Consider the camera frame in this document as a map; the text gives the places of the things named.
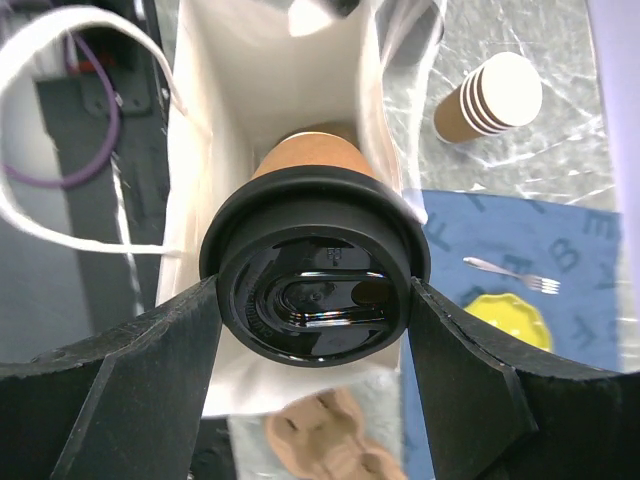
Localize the yellow plate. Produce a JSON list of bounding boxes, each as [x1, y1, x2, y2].
[[464, 293, 553, 352]]

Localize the black cup lid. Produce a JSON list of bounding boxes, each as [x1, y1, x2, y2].
[[199, 166, 431, 368]]

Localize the blue letter-print cloth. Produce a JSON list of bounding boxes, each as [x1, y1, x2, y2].
[[404, 191, 622, 479]]

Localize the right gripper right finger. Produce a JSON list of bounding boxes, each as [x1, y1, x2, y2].
[[409, 279, 639, 479]]

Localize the light blue paper bag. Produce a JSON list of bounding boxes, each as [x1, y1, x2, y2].
[[0, 0, 449, 419]]

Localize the stack of brown paper cups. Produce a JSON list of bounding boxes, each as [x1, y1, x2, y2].
[[433, 52, 543, 144]]

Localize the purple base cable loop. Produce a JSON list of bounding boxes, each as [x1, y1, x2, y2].
[[0, 29, 122, 190]]

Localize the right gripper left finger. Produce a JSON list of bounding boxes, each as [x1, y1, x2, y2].
[[1, 279, 222, 479]]

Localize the silver fork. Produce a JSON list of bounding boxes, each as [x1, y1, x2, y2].
[[463, 257, 560, 295]]

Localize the single brown paper cup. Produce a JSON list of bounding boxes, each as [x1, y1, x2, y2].
[[251, 131, 378, 180]]

